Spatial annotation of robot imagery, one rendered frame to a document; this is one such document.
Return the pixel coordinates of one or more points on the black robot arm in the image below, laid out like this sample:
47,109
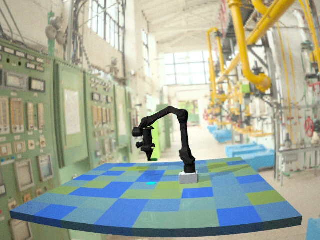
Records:
185,152

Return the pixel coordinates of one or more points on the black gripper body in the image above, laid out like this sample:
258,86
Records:
148,144

